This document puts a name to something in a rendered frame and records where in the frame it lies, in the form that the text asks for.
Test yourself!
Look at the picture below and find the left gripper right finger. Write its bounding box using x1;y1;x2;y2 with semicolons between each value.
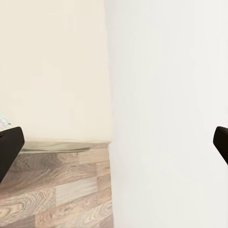
213;126;228;164

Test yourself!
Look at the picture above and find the board game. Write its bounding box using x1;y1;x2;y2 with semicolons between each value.
0;111;11;132

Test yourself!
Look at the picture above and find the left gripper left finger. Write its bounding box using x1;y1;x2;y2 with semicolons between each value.
0;126;25;184

